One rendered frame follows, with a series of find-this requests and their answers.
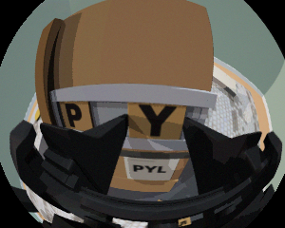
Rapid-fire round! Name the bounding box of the yellow round disc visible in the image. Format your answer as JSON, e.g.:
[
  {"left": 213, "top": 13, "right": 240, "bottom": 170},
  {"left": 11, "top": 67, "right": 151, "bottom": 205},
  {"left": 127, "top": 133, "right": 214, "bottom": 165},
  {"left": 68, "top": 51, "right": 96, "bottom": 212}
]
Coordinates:
[{"left": 35, "top": 109, "right": 40, "bottom": 121}]

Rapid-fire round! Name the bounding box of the brown wooden board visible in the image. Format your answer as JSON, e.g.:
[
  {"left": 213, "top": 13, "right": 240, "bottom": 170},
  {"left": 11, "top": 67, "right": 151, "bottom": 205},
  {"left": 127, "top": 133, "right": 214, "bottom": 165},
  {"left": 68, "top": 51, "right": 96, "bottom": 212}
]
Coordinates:
[{"left": 35, "top": 0, "right": 218, "bottom": 193}]

